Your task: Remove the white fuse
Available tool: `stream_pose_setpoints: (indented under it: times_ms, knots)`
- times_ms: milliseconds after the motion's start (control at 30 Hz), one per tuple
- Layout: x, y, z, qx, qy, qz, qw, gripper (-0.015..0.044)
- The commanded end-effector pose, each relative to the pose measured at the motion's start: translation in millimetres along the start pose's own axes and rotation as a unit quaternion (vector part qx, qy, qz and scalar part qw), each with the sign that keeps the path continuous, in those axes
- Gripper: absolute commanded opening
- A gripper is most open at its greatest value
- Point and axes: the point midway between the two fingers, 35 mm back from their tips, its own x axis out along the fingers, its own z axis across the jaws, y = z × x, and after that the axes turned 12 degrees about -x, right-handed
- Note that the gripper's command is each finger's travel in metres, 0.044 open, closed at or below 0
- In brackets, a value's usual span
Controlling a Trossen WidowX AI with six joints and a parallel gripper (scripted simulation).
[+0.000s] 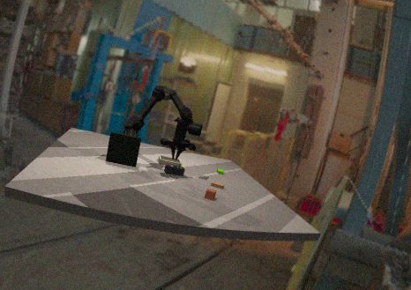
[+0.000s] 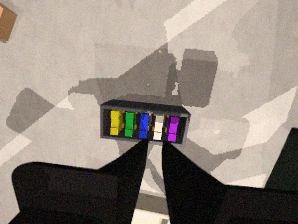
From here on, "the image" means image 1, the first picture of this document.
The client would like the beige shallow tray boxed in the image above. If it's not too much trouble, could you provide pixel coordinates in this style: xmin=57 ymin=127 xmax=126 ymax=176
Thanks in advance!
xmin=158 ymin=156 xmax=182 ymax=167

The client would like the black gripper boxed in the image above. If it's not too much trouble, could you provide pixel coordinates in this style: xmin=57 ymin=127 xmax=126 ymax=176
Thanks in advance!
xmin=161 ymin=130 xmax=196 ymax=160

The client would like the small orange cube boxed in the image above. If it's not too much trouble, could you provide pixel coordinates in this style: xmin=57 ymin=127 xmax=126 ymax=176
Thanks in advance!
xmin=205 ymin=189 xmax=217 ymax=200

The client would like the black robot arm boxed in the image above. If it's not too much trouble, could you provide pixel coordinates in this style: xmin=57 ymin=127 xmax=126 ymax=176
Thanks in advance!
xmin=123 ymin=86 xmax=203 ymax=149

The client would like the orange flat block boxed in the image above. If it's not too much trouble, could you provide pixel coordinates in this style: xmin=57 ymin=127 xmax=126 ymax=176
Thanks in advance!
xmin=211 ymin=181 xmax=225 ymax=189

